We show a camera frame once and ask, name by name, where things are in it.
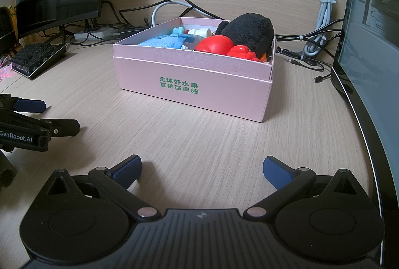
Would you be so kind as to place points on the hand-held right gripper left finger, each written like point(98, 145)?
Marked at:
point(127, 171)

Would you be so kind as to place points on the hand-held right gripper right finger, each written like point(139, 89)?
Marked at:
point(277, 171)

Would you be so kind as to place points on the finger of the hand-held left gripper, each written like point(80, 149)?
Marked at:
point(29, 106)
point(64, 127)

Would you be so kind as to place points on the pink cardboard box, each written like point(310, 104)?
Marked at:
point(187, 91)

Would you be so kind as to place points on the blue white plastic packet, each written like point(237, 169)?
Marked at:
point(165, 41)

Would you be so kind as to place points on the red toy figure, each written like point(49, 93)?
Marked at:
point(215, 44)

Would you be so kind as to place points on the black plush toy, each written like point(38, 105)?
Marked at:
point(249, 32)

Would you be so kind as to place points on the white spotted toy teal base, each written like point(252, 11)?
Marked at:
point(199, 31)

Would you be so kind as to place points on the wooden desktop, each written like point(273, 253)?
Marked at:
point(187, 144)

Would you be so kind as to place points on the pink plastic wrapper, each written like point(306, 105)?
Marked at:
point(5, 71)

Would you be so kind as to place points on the black keyboard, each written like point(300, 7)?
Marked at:
point(34, 59)

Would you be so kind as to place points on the white power strip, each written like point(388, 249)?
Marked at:
point(93, 34)

